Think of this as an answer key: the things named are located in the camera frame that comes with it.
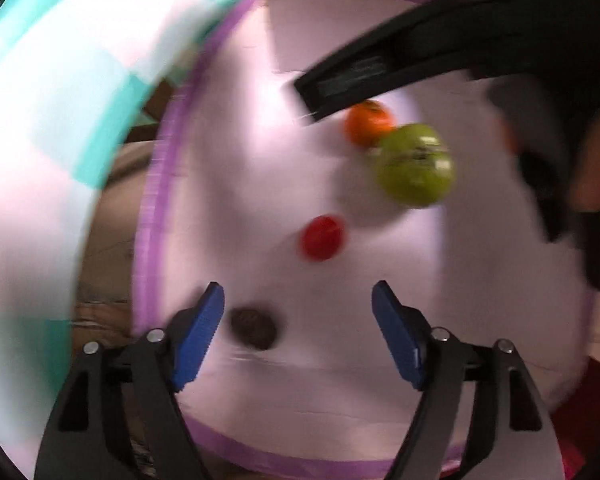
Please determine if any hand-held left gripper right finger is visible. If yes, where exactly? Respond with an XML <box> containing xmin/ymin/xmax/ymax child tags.
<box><xmin>371</xmin><ymin>280</ymin><xmax>566</xmax><ymax>480</ymax></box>

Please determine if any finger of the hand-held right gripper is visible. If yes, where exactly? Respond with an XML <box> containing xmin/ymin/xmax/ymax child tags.
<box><xmin>292</xmin><ymin>0</ymin><xmax>502</xmax><ymax>123</ymax></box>

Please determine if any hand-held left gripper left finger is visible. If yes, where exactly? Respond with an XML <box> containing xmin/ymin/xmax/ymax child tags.
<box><xmin>34</xmin><ymin>281</ymin><xmax>226</xmax><ymax>480</ymax></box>

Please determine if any dark brown wrinkled fruit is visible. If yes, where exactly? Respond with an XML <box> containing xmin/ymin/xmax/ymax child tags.
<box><xmin>228</xmin><ymin>306</ymin><xmax>279</xmax><ymax>352</ymax></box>

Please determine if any orange tangerine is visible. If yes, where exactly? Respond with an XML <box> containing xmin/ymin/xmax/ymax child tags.
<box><xmin>345</xmin><ymin>101</ymin><xmax>396</xmax><ymax>148</ymax></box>

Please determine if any green round fruit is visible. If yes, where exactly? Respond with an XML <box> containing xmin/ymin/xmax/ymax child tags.
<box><xmin>375</xmin><ymin>124</ymin><xmax>456</xmax><ymax>208</ymax></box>

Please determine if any red cherry tomato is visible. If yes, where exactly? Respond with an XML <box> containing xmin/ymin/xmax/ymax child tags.
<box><xmin>300</xmin><ymin>215</ymin><xmax>348</xmax><ymax>262</ymax></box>

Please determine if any purple-rimmed white cardboard box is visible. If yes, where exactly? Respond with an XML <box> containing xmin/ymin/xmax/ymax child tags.
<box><xmin>131</xmin><ymin>0</ymin><xmax>598</xmax><ymax>478</ymax></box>

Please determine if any person's right hand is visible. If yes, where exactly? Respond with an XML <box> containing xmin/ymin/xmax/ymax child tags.
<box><xmin>567</xmin><ymin>110</ymin><xmax>600</xmax><ymax>212</ymax></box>

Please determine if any teal and pink checkered lid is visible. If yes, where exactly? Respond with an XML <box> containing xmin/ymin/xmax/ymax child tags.
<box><xmin>0</xmin><ymin>0</ymin><xmax>277</xmax><ymax>480</ymax></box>

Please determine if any red cloth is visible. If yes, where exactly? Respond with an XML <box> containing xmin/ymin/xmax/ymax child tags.
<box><xmin>555</xmin><ymin>355</ymin><xmax>600</xmax><ymax>480</ymax></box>

